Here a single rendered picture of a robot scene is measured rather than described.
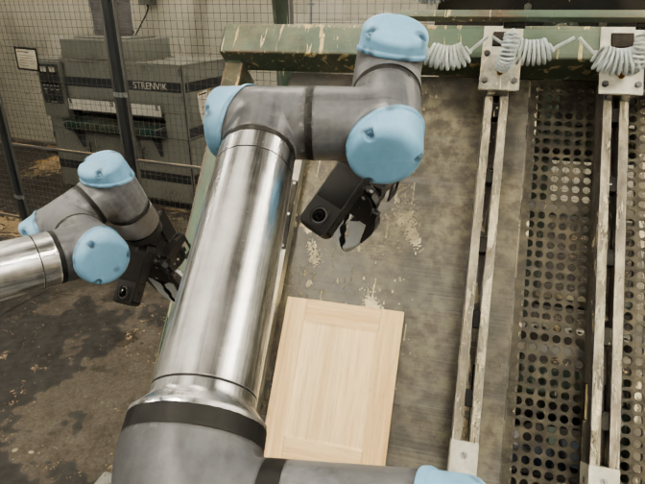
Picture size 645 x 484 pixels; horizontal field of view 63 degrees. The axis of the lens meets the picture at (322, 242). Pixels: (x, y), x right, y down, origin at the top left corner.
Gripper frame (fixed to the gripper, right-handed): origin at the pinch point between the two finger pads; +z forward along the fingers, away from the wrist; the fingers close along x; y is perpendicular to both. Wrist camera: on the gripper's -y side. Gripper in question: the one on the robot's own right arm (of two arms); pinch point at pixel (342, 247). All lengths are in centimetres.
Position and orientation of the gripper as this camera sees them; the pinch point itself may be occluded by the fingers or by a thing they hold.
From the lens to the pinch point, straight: 81.9
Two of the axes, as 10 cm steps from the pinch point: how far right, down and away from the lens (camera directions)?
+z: -1.0, 6.4, 7.6
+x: -8.1, -5.0, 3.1
